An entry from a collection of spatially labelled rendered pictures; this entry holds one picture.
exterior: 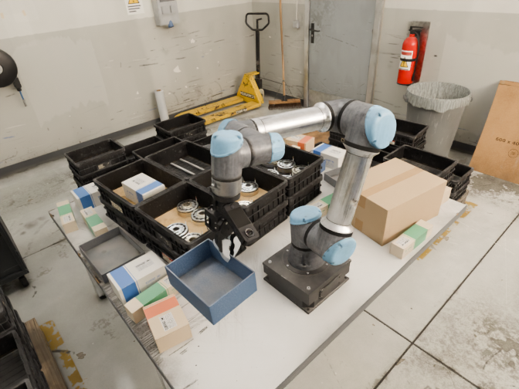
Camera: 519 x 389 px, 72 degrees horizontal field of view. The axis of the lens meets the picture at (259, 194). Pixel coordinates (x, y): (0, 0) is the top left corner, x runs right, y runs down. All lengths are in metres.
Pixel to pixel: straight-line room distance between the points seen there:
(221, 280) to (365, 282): 0.71
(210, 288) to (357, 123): 0.64
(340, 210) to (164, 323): 0.72
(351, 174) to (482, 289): 1.73
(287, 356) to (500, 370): 1.34
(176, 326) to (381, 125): 0.93
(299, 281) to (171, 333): 0.49
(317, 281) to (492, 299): 1.51
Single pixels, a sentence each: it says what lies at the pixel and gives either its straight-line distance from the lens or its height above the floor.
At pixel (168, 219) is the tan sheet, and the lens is 1.72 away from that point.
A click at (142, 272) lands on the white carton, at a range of 1.54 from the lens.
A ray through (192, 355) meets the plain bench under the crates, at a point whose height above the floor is 0.70.
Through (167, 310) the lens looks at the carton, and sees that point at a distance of 1.39.
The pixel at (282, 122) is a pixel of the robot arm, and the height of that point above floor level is 1.41.
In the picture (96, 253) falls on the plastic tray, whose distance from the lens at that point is 1.86.
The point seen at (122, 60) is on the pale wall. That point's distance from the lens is 4.86.
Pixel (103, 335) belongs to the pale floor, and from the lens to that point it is 2.47.
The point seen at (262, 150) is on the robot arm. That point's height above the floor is 1.42.
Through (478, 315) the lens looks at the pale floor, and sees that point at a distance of 2.56.
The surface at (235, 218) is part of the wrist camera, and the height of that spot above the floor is 1.28.
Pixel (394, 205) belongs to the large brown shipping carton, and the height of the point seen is 0.90.
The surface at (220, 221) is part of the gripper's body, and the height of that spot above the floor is 1.26.
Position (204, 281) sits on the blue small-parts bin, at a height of 1.07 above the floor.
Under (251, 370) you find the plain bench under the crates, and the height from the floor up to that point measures 0.70.
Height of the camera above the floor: 1.81
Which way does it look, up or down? 33 degrees down
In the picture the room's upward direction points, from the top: 4 degrees counter-clockwise
